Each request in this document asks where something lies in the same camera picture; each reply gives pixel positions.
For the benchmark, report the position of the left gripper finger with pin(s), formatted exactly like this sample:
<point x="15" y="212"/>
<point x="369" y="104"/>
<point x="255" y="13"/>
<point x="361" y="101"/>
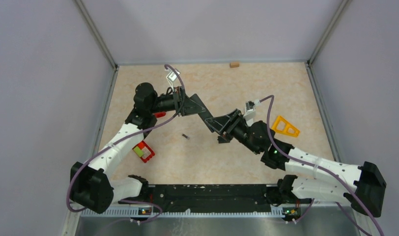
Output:
<point x="192" y="109"/>
<point x="193" y="100"/>

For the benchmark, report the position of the red toy basket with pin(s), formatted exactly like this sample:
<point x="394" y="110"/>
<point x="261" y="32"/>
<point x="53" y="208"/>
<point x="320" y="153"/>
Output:
<point x="148" y="152"/>

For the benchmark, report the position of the green block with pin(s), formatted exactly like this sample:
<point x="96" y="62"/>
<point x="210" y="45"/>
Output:
<point x="139" y="152"/>

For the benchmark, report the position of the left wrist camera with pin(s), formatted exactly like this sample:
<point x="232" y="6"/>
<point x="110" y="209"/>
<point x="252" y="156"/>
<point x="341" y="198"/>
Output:
<point x="171" y="77"/>

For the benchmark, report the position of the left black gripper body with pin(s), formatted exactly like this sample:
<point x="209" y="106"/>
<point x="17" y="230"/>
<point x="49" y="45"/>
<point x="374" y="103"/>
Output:
<point x="171" y="102"/>

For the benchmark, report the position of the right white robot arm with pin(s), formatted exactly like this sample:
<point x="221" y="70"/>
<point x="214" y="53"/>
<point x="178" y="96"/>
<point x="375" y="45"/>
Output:
<point x="363" y="186"/>

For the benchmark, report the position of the black battery cover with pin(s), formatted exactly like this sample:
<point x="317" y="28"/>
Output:
<point x="221" y="140"/>

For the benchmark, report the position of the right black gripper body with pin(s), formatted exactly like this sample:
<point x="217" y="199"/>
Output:
<point x="241" y="132"/>

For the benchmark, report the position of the red yellow toy block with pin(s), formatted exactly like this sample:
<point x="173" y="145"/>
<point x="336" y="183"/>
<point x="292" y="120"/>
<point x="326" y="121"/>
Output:
<point x="160" y="114"/>

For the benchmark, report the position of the small wooden block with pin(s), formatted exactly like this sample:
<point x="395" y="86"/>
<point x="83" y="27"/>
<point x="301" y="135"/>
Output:
<point x="234" y="64"/>

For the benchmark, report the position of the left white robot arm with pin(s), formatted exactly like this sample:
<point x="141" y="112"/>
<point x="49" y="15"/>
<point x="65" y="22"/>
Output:
<point x="90" y="184"/>

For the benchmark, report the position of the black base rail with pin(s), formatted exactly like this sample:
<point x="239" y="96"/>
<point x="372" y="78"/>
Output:
<point x="217" y="198"/>

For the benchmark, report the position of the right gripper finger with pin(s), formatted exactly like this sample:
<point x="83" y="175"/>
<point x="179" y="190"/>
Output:
<point x="221" y="129"/>
<point x="222" y="121"/>

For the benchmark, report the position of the yellow triangle frame toy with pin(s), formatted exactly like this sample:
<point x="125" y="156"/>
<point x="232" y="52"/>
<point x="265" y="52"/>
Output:
<point x="284" y="127"/>

